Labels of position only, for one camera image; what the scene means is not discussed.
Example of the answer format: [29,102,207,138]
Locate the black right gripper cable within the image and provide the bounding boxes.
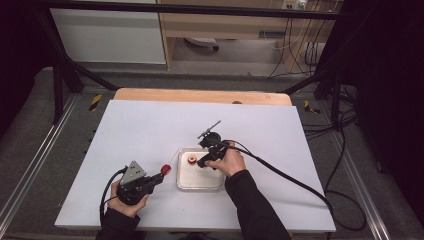
[213,139,368,233]

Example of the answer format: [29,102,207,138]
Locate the black frame crossbar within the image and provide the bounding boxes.
[34,0,346,21]

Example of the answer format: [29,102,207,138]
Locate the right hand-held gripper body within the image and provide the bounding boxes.
[196,120,231,156]

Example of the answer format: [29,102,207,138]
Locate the wooden table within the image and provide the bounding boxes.
[113,87,294,107]

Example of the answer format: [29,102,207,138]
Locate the person's left hand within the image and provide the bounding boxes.
[107,181,150,219]

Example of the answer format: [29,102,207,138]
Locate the aluminium floor rail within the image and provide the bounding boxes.
[318,99,392,240]
[0,94,81,228]

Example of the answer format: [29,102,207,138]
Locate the bundle of black floor cables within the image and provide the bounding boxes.
[301,84,360,142]

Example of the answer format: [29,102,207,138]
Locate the hanging desk cables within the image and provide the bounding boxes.
[267,13,329,80]

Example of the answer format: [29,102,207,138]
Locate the person's right hand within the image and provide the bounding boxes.
[204,140,247,178]

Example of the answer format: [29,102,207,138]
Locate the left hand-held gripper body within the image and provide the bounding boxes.
[116,160,153,206]

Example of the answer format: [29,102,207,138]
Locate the black frame leg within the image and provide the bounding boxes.
[282,64,346,130]
[33,6,120,125]

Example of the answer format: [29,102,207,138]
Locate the thin wooden skewer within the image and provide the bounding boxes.
[164,149,181,174]

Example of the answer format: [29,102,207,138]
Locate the white cabinet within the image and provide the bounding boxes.
[49,0,167,65]

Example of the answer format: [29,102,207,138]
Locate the clear square plastic tray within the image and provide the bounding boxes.
[175,147,227,192]

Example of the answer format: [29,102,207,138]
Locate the black curtain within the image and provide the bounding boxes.
[339,0,424,229]
[0,0,56,138]

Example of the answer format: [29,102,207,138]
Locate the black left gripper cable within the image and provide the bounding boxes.
[99,167,129,226]

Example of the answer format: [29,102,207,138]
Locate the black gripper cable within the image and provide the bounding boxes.
[213,139,368,233]
[99,167,129,226]

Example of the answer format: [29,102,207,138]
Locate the grey chair base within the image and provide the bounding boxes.
[184,36,221,52]

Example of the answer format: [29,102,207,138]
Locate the white power strip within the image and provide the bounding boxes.
[281,0,308,10]

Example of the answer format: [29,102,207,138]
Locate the white board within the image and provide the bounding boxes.
[54,99,337,233]

